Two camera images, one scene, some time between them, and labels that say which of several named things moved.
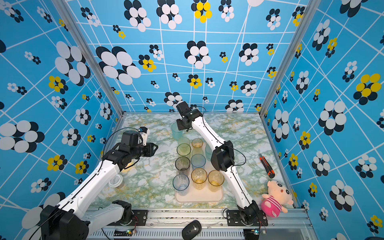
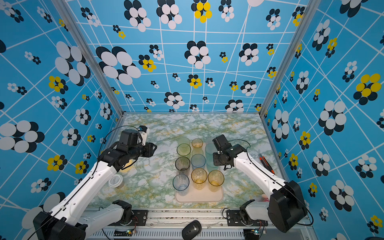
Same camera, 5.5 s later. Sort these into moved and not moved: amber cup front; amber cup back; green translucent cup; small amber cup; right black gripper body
Moved: right black gripper body
Not moved: green translucent cup; small amber cup; amber cup front; amber cup back
